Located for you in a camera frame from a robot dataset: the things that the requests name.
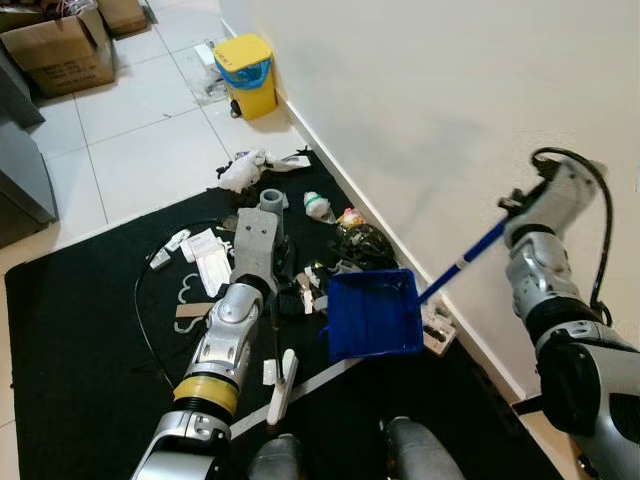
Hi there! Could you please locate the blue plastic dustpan long handle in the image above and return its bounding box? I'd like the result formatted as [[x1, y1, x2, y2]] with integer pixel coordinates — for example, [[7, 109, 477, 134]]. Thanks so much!
[[320, 218, 511, 363]]

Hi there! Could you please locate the grey handled broom white head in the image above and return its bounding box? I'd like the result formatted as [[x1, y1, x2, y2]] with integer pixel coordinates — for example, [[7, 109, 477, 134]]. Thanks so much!
[[257, 187, 300, 427]]

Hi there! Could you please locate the black floor mat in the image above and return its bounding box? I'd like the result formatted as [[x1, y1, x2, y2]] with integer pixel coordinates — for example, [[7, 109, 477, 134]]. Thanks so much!
[[5, 148, 566, 480]]

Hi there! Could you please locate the dark crumpled plastic wrapper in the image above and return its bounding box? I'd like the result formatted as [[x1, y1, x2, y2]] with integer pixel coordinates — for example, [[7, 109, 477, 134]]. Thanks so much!
[[333, 208, 398, 273]]

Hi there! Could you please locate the white plastic hook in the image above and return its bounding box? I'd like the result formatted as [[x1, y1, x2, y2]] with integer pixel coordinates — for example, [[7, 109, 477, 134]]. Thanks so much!
[[168, 280, 207, 303]]

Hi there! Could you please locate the brown cardboard strip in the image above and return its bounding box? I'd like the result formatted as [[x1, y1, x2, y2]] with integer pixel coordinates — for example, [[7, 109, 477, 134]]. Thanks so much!
[[175, 303, 211, 321]]

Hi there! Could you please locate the white crumpled plastic bag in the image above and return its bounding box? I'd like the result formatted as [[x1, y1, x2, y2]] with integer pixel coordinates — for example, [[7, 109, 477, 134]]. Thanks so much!
[[217, 149, 268, 194]]

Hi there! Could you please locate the white flat wrapper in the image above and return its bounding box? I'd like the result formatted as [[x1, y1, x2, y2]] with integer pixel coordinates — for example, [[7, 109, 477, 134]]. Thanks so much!
[[265, 152, 314, 172]]

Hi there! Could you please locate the white tape strip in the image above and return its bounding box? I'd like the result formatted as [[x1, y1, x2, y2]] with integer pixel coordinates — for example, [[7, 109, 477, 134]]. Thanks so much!
[[228, 357, 363, 441]]

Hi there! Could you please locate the yellow trash bin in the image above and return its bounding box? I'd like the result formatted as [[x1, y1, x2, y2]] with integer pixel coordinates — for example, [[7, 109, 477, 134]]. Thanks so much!
[[213, 33, 279, 121]]

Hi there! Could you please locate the dark grey robot left leg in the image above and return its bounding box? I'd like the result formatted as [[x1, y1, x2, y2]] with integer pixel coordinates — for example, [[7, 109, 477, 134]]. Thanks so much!
[[245, 433, 306, 480]]

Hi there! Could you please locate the dark grey robot leg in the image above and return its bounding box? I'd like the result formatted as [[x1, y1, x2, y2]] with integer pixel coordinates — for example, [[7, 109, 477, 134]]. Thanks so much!
[[245, 433, 306, 480], [380, 415, 469, 480]]

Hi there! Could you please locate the blue bin liner bag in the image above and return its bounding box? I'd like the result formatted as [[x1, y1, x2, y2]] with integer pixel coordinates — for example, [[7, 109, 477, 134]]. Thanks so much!
[[217, 57, 274, 91]]

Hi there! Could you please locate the clear plastic packaging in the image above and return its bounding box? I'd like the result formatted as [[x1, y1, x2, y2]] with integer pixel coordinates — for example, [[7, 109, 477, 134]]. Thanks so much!
[[185, 38, 236, 106]]

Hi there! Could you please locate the dark grey robot right leg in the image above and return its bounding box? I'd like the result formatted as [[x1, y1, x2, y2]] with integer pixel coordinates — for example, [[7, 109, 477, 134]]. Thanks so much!
[[380, 415, 469, 480]]

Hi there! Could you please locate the grey metal cabinet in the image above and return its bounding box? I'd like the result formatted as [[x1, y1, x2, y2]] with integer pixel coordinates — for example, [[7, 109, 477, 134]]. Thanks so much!
[[0, 45, 59, 251]]

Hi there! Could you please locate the large brown cardboard box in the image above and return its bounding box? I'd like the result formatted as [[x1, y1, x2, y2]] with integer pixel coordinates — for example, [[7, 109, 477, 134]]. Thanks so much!
[[0, 8, 117, 99]]

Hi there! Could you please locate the small brown cardboard box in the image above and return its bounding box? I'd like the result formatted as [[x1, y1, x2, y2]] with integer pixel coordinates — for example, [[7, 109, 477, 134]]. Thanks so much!
[[97, 0, 151, 38]]

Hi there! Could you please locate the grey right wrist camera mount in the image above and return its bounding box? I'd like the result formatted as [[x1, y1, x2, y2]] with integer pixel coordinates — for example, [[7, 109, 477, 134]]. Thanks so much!
[[510, 158, 604, 249]]

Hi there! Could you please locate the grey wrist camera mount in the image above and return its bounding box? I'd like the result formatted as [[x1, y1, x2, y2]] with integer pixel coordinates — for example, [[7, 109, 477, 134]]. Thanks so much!
[[510, 158, 604, 249], [232, 208, 284, 293]]

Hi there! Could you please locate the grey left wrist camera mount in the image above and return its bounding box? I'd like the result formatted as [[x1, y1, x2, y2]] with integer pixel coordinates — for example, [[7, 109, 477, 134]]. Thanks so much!
[[232, 208, 284, 293]]

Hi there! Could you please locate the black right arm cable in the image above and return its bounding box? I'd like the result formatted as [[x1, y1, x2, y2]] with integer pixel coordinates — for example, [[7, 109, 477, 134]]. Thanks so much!
[[530, 147, 614, 326]]

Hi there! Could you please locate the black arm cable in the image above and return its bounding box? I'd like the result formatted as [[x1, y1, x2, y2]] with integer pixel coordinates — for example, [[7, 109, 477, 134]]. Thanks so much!
[[530, 147, 614, 326], [133, 218, 241, 393]]

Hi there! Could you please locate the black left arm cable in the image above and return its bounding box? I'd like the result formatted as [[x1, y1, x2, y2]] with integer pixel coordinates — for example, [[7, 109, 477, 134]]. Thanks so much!
[[133, 218, 241, 393]]

